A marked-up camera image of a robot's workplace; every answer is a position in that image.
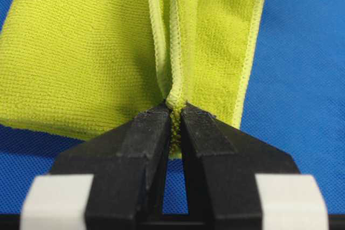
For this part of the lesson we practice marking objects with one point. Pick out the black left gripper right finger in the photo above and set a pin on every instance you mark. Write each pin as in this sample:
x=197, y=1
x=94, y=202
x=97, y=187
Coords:
x=220, y=163

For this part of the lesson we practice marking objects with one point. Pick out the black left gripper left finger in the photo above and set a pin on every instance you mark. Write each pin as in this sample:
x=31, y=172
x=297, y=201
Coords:
x=129, y=166

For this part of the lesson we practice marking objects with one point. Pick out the yellow microfiber towel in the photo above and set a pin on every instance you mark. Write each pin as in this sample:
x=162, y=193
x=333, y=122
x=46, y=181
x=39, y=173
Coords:
x=78, y=68

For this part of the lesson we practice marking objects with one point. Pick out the blue table cloth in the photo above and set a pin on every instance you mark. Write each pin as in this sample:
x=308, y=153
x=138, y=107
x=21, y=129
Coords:
x=294, y=101

